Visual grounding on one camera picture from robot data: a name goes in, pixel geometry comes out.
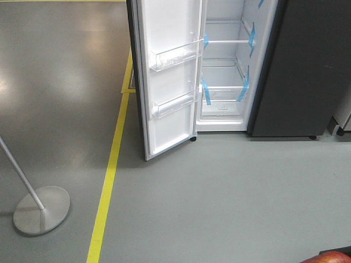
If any silver stanchion round base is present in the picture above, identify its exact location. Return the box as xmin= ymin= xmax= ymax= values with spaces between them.
xmin=1 ymin=139 xmax=71 ymax=236

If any clear middle door bin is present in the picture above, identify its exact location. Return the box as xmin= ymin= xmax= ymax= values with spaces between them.
xmin=149 ymin=39 xmax=205 ymax=72

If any open white fridge door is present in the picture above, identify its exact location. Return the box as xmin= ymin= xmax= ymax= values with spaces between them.
xmin=127 ymin=1 xmax=207 ymax=160

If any clear lower door bin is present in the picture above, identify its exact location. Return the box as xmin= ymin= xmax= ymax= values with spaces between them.
xmin=151 ymin=89 xmax=199 ymax=118

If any blue tape strip lower right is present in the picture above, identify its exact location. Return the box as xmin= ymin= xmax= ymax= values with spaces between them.
xmin=237 ymin=66 xmax=250 ymax=102

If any clear fridge crisper drawer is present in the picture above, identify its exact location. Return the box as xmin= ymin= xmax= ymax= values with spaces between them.
xmin=208 ymin=87 xmax=243 ymax=102

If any red yellow apple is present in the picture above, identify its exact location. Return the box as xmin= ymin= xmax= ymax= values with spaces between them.
xmin=302 ymin=251 xmax=351 ymax=263

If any blue tape strip middle right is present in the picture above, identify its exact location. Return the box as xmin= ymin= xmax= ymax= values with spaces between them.
xmin=248 ymin=22 xmax=256 ymax=58

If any blue tape strip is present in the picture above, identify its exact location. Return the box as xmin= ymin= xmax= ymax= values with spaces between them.
xmin=237 ymin=66 xmax=250 ymax=102
xmin=201 ymin=77 xmax=212 ymax=106
xmin=248 ymin=22 xmax=256 ymax=58

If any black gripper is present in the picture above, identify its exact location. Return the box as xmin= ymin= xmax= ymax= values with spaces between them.
xmin=319 ymin=246 xmax=351 ymax=254

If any blue tape strip left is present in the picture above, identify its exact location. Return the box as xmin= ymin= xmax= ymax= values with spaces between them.
xmin=201 ymin=77 xmax=212 ymax=106

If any white fridge interior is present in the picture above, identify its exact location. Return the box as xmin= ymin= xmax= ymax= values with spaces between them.
xmin=196 ymin=1 xmax=279 ymax=132

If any clear door bin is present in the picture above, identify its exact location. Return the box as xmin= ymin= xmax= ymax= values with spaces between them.
xmin=149 ymin=39 xmax=205 ymax=72
xmin=151 ymin=89 xmax=199 ymax=118

